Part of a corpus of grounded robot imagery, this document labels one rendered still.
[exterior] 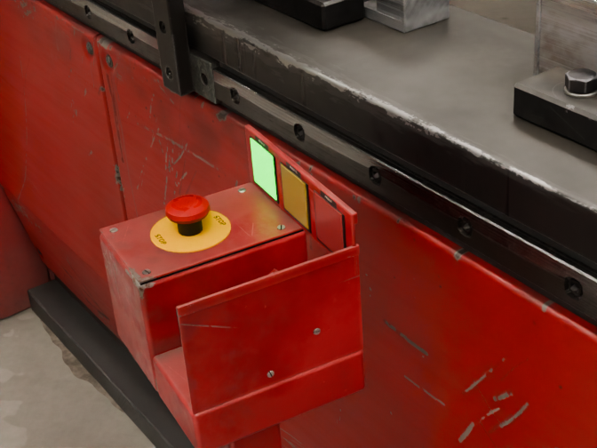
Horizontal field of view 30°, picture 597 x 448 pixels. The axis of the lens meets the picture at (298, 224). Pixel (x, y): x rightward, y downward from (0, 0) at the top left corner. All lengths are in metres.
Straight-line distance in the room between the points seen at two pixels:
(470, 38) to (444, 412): 0.36
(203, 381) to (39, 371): 1.31
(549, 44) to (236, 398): 0.40
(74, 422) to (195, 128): 0.87
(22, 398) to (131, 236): 1.16
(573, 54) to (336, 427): 0.54
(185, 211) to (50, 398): 1.18
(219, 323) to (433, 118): 0.25
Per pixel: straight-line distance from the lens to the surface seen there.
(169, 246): 0.98
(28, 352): 2.25
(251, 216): 1.01
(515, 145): 0.90
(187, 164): 1.37
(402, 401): 1.14
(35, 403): 2.12
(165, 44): 1.27
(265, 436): 1.06
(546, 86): 0.93
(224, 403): 0.92
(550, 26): 0.98
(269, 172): 1.01
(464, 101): 0.98
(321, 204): 0.92
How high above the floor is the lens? 1.29
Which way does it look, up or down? 31 degrees down
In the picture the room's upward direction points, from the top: 5 degrees counter-clockwise
